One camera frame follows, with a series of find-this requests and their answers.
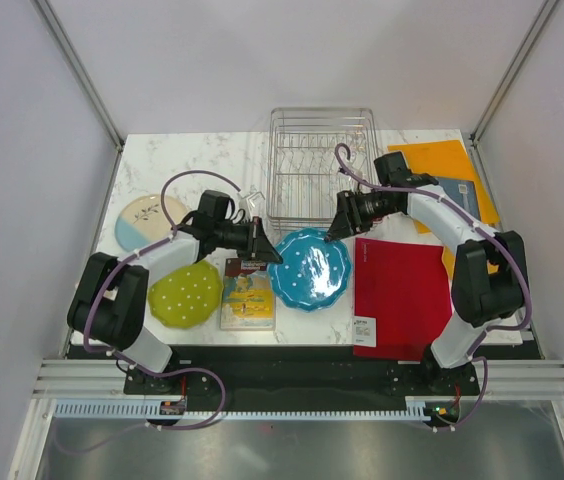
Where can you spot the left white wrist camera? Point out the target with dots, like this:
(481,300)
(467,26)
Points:
(253,204)

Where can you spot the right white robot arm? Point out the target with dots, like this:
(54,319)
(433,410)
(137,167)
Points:
(490,277)

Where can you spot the orange folder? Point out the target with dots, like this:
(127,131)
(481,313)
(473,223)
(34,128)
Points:
(448,158)

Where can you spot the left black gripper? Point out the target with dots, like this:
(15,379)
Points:
(257,242)

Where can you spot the dark blue book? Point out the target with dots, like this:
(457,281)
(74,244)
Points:
(462,192)

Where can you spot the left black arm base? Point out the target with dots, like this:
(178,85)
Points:
(175,379)

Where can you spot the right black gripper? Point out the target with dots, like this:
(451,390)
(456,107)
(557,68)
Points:
(347,206)

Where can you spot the green polka dot plate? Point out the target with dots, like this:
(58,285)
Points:
(187,297)

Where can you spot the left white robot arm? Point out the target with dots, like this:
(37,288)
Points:
(108,307)

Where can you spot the red folder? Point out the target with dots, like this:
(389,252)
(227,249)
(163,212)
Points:
(401,299)

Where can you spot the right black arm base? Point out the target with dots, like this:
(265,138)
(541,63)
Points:
(414,379)

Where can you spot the blue polka dot plate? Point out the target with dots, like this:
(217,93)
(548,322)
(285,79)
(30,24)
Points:
(314,273)

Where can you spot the wire dish rack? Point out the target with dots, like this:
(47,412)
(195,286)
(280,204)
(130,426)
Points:
(304,177)

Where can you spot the paperback book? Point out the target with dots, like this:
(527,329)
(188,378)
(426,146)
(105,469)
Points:
(248,301)

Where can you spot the white cable duct right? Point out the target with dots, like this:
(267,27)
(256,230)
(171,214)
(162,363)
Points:
(448,411)

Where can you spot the cream and blue plate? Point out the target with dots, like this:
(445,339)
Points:
(141,223)

